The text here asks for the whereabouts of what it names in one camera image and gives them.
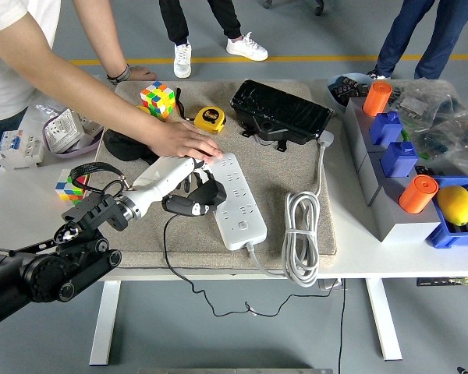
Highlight blue plastic bin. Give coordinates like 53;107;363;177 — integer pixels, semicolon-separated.
425;175;468;249

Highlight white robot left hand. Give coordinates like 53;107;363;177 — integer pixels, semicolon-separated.
121;155;219;220

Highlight white power strip cable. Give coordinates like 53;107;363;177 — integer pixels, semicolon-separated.
244;130;335;289

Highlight person's right hand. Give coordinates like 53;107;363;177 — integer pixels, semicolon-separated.
146;122;224;164

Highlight dark circuit boards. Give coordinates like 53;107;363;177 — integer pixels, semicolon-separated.
331;76;371;98

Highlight thin black plug cord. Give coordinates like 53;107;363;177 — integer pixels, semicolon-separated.
162;213;339;319

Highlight black glossy device box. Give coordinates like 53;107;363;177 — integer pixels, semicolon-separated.
229;79;335;151

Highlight person's left hand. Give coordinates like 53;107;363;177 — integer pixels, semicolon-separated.
116;65;158;83

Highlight orange cylinder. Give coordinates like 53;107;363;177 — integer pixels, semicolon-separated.
363;80;393;117
398;175;440;215

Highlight light blue bowl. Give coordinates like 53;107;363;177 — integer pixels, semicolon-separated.
326;72;375;109

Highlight yellow tape measure black strap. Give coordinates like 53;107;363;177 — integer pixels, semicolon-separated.
174;87;227;136

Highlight white power strip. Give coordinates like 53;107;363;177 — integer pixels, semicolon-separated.
206;152;268;251

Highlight grey-brown mat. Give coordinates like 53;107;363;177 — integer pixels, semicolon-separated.
86;79;339;272

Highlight black cloth pouch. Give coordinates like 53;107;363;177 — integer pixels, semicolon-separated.
103;129;159;164

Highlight black hanging cable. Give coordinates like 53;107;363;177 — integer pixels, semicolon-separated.
337;278;348;374

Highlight colourful puzzle cube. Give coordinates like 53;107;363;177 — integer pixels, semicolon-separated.
55;168;90;206
140;80;176;118

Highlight black plug adapter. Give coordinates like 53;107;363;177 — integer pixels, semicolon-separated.
189;177;228;214

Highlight black wristband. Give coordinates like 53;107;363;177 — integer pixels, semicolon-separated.
106;64;132;85

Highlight white circuit breaker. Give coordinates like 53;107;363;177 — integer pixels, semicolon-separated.
0;130;44;171

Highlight yellow lemon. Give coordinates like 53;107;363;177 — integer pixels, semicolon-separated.
436;185;468;227

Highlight clear bag of components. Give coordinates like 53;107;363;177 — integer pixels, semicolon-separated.
388;79;468;132
411;115;468;178

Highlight white table leg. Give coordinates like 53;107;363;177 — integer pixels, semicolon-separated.
364;278;403;362
89;280;122;366

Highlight grey block base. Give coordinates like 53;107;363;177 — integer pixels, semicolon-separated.
342;96;441;243

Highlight blue plastic block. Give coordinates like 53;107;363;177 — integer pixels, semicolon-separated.
369;111;405;148
380;140;419;178

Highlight black table control panel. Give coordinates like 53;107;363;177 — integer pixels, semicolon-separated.
416;276;468;288

